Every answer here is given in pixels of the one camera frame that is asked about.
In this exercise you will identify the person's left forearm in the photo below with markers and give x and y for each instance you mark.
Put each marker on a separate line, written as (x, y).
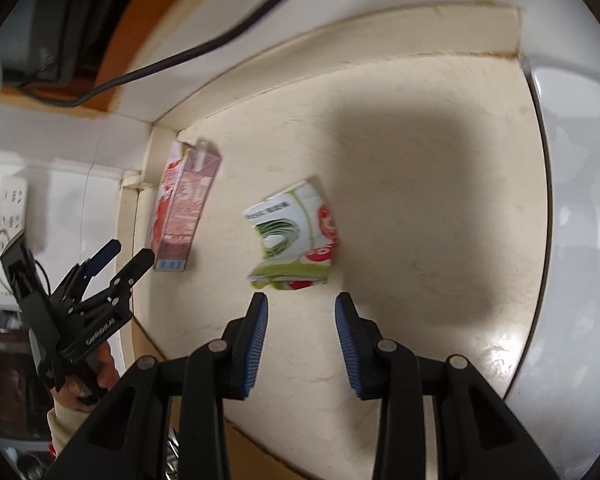
(65, 425)

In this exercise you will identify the green white packet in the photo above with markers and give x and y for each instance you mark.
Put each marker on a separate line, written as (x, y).
(295, 240)

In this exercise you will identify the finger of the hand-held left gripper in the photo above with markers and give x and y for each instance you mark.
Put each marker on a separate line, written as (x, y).
(137, 262)
(106, 252)

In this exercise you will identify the pink strawberry carton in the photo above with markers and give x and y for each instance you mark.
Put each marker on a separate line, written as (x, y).
(180, 205)

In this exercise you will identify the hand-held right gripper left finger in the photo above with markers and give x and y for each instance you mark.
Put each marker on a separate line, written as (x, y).
(255, 345)

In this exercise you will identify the orange wooden frame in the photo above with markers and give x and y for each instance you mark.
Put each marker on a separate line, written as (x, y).
(130, 35)

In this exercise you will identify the person's left hand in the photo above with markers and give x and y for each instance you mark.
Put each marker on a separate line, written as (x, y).
(105, 370)

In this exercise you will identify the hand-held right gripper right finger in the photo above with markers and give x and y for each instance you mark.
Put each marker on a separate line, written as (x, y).
(350, 345)

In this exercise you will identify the white power strip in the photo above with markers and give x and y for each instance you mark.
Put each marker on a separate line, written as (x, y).
(5, 200)

